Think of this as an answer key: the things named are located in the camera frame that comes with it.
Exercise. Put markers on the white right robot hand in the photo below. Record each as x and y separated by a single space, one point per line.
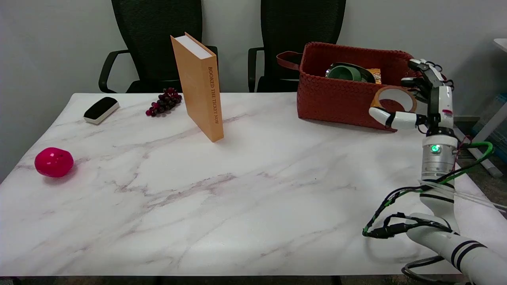
435 103

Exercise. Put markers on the yellow tape roll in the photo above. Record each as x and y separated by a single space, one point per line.
412 99

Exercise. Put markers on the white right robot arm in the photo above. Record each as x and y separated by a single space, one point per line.
443 198

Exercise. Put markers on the green bowl in basket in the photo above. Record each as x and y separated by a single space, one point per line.
350 73

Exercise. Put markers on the red woven basket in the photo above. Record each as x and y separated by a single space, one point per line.
336 95

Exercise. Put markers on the orange small box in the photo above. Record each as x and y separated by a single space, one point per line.
375 75

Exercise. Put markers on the black mesh office chair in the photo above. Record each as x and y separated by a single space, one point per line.
295 39
152 43

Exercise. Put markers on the orange hardcover book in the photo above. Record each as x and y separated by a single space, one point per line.
200 87

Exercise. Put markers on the dark red grape bunch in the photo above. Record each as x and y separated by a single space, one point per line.
163 102

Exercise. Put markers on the black white board eraser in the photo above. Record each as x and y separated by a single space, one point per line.
101 109

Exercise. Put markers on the pink round fruit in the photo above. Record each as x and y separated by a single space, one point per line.
54 162

